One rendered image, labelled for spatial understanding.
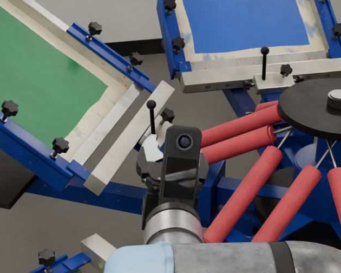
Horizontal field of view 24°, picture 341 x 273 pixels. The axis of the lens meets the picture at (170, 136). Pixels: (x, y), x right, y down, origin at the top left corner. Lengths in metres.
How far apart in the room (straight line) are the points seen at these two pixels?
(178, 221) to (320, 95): 1.19
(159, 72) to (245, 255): 4.67
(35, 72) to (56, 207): 1.67
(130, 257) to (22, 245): 3.15
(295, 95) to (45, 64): 0.78
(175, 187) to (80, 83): 1.42
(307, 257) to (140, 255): 0.12
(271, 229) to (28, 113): 0.76
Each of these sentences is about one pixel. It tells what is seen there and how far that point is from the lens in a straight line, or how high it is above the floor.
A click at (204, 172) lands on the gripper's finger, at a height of 1.68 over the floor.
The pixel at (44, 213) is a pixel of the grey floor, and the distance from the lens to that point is 3.92.
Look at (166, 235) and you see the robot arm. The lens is 0.95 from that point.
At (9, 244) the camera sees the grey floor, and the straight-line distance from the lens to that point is 3.75.
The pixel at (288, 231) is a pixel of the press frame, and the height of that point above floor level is 1.02.
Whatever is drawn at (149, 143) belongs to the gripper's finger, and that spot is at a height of 1.69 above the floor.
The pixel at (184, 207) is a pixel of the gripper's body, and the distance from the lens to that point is 1.00.
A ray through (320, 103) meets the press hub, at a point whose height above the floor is 1.32.
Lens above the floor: 2.27
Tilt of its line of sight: 30 degrees down
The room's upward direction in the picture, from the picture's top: straight up
